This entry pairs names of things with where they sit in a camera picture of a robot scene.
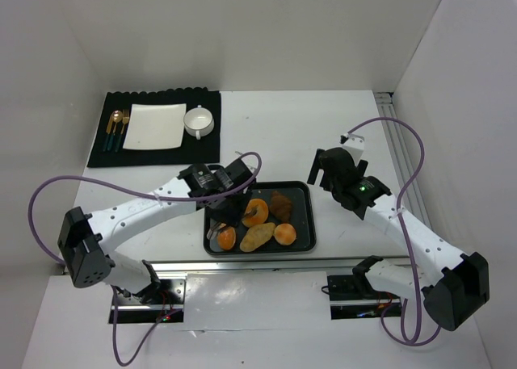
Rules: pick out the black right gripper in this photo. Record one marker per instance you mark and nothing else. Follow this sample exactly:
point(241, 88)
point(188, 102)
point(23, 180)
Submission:
point(317, 168)

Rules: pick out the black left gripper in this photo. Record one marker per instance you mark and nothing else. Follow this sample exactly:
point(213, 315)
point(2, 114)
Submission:
point(225, 214)

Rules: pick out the metal tongs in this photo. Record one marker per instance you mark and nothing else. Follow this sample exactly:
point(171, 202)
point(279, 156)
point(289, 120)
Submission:
point(254, 162)

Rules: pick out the orange donut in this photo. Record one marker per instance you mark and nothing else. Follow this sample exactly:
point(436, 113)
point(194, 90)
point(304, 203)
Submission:
point(256, 212)

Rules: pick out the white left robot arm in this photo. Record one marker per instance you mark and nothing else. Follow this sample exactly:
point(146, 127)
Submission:
point(89, 242)

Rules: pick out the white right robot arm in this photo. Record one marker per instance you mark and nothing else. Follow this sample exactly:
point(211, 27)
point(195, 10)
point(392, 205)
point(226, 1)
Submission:
point(454, 285)

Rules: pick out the long tan bread roll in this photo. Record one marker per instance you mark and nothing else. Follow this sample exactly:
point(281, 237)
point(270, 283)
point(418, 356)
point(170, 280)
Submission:
point(257, 236)

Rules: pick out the orange oval bun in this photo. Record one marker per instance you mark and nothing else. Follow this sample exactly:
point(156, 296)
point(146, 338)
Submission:
point(226, 238)

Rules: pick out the black baking tray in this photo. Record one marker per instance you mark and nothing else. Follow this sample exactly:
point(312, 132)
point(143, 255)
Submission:
point(301, 219)

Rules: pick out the dark brown croissant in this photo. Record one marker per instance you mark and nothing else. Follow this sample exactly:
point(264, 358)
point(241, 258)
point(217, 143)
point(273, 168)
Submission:
point(280, 207)

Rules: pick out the round light bun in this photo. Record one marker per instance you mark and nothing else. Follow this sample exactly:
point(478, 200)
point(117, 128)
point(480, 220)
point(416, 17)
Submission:
point(285, 234)

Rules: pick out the black placemat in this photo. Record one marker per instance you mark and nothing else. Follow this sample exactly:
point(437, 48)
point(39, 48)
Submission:
point(207, 150)

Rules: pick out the white square plate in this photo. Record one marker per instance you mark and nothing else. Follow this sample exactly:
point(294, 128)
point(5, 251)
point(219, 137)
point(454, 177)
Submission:
point(155, 127)

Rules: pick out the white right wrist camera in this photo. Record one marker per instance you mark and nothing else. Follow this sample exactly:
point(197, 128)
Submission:
point(353, 144)

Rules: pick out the aluminium rail right side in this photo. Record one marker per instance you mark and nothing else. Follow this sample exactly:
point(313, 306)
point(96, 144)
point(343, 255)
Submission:
point(404, 168)

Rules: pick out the aluminium rail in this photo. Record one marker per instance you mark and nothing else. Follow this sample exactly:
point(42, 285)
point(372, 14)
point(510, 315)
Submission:
point(404, 168)
point(221, 266)

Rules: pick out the white cup with handle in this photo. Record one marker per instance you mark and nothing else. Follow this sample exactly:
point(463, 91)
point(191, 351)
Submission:
point(198, 122)

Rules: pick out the aluminium rail front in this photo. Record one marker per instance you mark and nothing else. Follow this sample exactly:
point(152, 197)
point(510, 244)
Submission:
point(221, 266)

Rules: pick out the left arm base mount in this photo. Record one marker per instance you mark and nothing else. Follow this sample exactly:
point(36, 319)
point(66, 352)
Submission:
point(166, 305)

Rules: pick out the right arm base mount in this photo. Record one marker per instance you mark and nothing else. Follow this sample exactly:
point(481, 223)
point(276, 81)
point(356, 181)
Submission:
point(348, 302)

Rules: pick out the gold fork green handle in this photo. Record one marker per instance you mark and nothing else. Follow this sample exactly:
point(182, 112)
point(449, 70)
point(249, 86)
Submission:
point(125, 121)

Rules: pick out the gold spoon green handle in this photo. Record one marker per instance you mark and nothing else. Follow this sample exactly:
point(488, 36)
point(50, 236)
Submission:
point(115, 118)

